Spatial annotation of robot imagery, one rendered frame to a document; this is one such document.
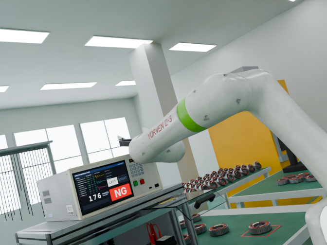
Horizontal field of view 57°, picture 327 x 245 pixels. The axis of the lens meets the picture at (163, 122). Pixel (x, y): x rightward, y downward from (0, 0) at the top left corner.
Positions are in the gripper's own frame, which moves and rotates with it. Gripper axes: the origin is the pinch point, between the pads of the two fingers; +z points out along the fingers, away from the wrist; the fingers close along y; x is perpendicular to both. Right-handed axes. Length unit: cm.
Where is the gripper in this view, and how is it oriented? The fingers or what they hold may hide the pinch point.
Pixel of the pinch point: (131, 134)
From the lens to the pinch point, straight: 148.8
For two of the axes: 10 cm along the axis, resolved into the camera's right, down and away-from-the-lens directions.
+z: -5.4, -1.4, 8.3
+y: -8.2, 2.9, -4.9
